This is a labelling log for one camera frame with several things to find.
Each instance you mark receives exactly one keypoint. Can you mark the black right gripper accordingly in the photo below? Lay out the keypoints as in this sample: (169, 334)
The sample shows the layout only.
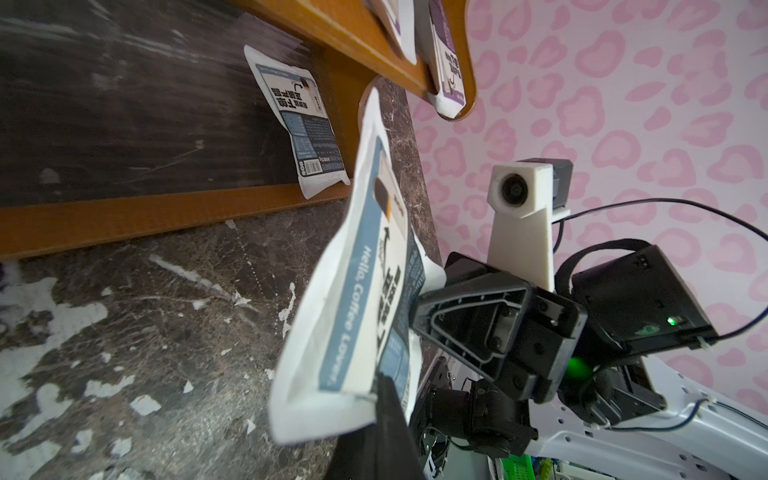
(512, 333)

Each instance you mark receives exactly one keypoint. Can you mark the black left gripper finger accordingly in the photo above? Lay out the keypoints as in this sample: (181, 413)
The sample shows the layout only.
(383, 450)

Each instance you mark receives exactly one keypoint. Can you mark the purple coffee bag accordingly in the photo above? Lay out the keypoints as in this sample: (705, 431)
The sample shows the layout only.
(447, 60)
(398, 19)

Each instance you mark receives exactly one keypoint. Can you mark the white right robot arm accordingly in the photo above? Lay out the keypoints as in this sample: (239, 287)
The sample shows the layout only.
(589, 344)

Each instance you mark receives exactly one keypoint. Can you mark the orange wooden three-tier shelf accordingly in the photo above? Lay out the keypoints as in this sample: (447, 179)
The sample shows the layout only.
(122, 119)

